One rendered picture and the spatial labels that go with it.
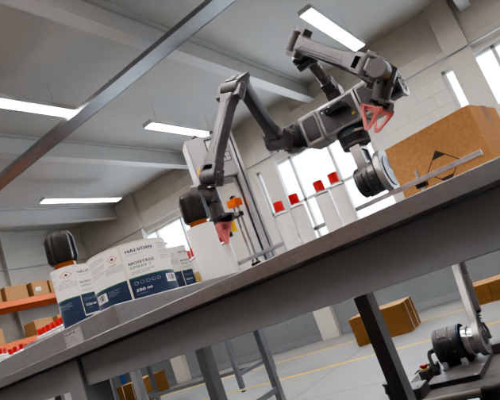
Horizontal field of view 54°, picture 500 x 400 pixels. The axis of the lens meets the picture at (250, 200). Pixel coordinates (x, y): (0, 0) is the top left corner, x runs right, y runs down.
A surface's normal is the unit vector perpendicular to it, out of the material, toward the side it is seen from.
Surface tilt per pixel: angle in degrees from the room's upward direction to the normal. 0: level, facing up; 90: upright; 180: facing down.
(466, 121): 90
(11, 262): 90
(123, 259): 90
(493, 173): 90
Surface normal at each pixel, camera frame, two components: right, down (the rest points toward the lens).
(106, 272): -0.34, -0.09
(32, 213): 0.76, -0.39
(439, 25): -0.55, 0.01
